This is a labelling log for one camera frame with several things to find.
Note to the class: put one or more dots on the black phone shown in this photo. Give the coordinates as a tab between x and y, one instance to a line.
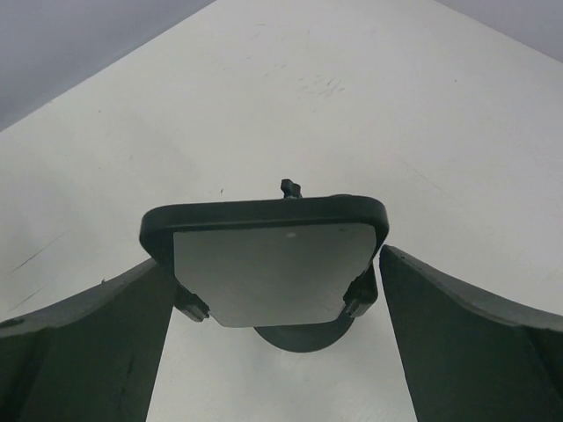
264	264

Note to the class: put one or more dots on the black clamp mount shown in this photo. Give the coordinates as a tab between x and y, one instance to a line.
360	294

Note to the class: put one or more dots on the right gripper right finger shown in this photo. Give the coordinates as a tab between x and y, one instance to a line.
468	354

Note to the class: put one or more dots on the black round stand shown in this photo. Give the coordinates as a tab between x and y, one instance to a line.
305	338

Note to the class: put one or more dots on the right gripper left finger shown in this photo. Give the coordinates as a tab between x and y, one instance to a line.
91	357

